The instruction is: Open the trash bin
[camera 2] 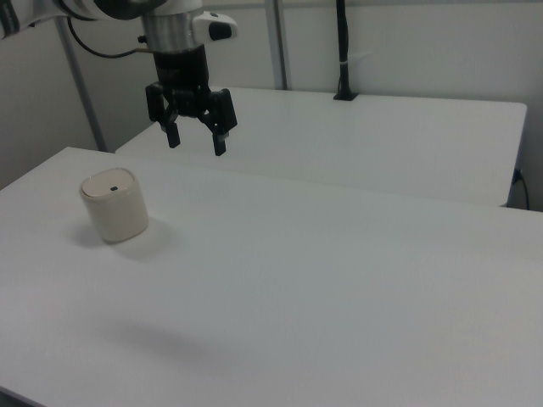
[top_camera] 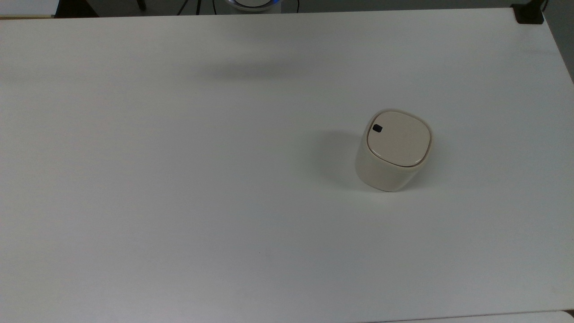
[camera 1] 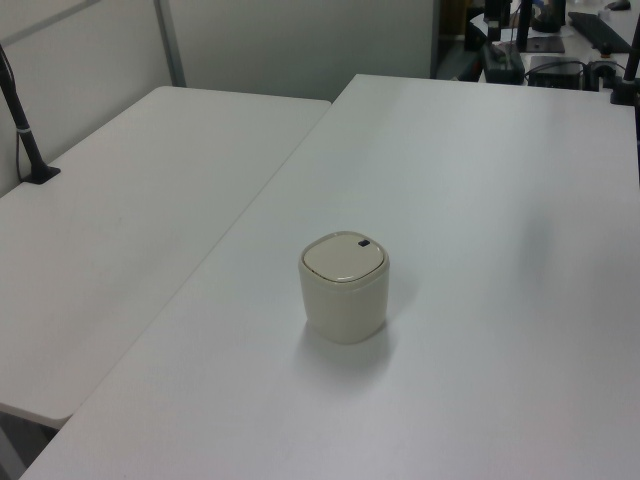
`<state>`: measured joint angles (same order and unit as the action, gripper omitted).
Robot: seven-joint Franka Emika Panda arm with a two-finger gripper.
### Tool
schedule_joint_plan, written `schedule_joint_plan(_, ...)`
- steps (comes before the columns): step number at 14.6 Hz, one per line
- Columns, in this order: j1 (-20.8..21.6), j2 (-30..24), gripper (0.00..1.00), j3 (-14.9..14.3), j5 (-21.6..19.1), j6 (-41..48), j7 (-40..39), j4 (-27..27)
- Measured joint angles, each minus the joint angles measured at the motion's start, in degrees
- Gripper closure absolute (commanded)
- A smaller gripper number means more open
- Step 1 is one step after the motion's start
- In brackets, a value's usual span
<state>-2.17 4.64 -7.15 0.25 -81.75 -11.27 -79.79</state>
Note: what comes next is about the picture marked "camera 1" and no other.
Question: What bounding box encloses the beige trash bin with lid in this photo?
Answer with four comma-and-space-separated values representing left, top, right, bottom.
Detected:
298, 229, 391, 346

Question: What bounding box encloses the adjacent white table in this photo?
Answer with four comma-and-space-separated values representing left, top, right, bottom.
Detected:
0, 85, 334, 480

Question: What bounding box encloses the dark green black device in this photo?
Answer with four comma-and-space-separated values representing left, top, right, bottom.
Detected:
480, 42, 526, 84

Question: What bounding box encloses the black box device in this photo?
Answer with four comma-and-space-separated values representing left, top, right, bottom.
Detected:
524, 54, 586, 89

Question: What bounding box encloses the thin black stand pole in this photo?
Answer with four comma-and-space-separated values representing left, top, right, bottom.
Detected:
514, 0, 532, 54

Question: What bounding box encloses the black flat pad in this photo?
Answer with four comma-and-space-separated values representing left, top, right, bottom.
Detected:
527, 35, 566, 55

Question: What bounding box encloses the black pole with flat clamp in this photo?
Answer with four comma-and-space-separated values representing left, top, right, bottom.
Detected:
0, 42, 62, 186

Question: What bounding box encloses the black keyboard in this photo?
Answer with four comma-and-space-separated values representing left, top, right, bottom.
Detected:
568, 10, 634, 53

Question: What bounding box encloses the black pole with round clamp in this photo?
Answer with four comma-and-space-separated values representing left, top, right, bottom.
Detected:
609, 27, 640, 106

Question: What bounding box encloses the grey metal partition post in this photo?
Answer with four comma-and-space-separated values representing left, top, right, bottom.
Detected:
153, 0, 187, 89

